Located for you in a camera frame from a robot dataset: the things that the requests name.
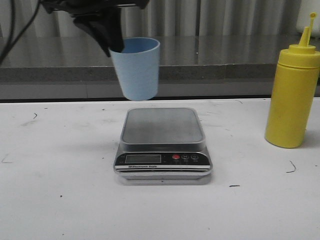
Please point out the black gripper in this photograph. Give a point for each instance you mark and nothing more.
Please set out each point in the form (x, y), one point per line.
(108, 32)

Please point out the light blue plastic cup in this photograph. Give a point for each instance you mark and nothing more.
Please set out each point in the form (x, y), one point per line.
(137, 68)

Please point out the yellow squeeze bottle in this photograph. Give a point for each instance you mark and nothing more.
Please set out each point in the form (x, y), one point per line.
(295, 82)

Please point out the silver digital kitchen scale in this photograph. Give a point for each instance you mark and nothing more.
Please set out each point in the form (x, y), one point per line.
(162, 143)

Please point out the white container in background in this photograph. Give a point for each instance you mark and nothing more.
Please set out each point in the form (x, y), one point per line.
(303, 20)

